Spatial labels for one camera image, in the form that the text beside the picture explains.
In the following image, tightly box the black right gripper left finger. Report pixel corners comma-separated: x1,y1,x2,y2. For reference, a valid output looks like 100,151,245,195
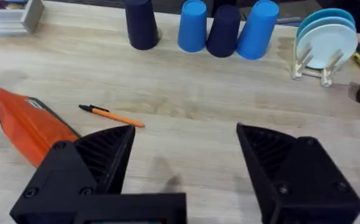
9,124,136,224

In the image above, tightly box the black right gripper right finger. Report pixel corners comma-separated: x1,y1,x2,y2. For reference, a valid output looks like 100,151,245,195
236,123,360,224

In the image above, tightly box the orange zip bag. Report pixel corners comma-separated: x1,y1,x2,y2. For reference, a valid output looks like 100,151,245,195
0,87,81,169

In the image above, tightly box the orange pen with black cap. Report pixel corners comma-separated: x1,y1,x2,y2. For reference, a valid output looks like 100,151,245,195
78,104,146,129

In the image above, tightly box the white peg plate rack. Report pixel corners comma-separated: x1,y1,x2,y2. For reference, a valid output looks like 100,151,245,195
291,42,346,88

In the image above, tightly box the pale blue plate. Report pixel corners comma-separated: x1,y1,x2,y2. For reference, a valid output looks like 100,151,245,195
296,24,359,70

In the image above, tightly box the blue plastic cup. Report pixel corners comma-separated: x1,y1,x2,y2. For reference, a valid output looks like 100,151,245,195
235,0,280,60
177,0,208,54

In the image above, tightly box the dark navy plastic cup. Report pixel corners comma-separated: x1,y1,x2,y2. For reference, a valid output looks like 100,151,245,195
206,4,242,58
124,0,161,51

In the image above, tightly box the teal plate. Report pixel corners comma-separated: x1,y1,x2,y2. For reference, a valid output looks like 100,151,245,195
296,7,356,35

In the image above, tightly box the grey open box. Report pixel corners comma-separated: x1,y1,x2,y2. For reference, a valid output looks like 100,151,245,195
0,0,45,36

